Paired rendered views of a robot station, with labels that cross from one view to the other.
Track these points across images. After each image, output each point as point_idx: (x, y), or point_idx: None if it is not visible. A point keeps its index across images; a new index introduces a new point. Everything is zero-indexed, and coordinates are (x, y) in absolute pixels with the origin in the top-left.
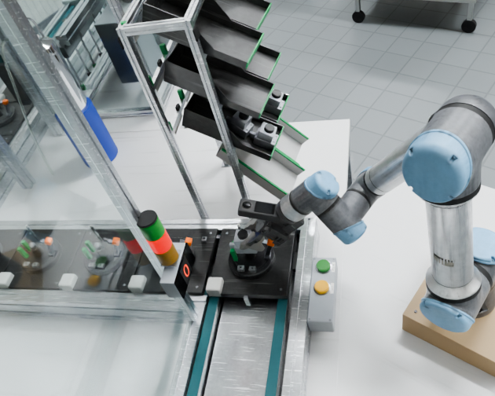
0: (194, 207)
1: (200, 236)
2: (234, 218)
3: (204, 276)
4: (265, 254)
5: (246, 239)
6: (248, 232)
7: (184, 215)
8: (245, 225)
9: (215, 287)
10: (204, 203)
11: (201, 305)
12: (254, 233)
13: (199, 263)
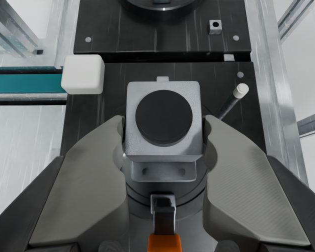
0: (309, 16)
1: (222, 19)
2: (295, 91)
3: (115, 49)
4: (155, 204)
5: (108, 146)
6: (185, 146)
7: (286, 5)
8: (223, 123)
9: (68, 76)
10: None
11: (50, 59)
12: (65, 240)
13: (149, 31)
